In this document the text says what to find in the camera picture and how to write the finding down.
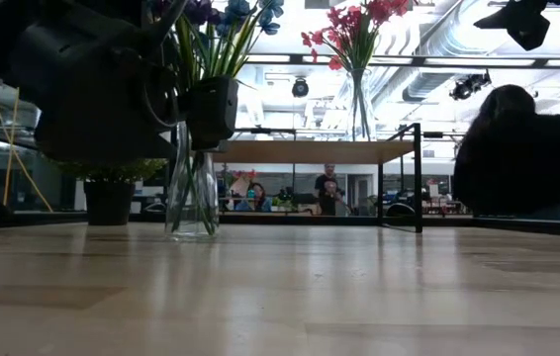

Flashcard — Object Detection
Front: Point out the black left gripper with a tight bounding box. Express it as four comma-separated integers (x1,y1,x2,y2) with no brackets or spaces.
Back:
10,19,239,164

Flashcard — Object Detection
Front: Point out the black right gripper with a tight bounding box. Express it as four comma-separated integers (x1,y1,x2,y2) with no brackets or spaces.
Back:
473,0,553,52

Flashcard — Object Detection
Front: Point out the blue artificial flower bunch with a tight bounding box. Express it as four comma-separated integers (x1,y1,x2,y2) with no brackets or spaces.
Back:
173,0,286,234

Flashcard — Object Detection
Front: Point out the clear glass vase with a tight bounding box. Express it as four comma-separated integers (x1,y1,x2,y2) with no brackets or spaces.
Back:
345,67,378,143
163,121,222,242

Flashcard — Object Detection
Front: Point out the red artificial flower bunch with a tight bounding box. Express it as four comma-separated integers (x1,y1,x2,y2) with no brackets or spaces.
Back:
300,5,378,142

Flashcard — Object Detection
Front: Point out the wooden shelf with black legs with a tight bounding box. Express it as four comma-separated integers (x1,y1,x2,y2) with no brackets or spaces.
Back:
168,120,464,234

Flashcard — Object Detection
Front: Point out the black track spotlight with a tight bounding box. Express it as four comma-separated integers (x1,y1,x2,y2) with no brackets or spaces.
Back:
449,71,493,102

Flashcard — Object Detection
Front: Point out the black round ceiling lamp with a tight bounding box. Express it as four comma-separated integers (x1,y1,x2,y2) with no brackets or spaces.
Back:
291,77,310,99

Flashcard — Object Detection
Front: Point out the person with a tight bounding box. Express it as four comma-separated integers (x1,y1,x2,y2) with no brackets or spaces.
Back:
313,163,346,217
233,181,275,214
451,83,560,223

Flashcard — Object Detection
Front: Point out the long linear ceiling light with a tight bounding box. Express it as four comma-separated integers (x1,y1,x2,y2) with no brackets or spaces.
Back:
244,51,560,69

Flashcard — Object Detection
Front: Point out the potted green plant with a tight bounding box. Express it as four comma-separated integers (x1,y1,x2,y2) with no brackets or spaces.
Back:
56,157,168,227

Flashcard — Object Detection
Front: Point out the silver ventilation duct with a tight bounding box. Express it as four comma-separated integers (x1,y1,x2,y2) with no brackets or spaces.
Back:
401,0,513,103

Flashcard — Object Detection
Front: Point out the yellow cable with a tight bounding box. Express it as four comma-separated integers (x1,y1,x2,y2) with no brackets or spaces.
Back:
0,71,54,214

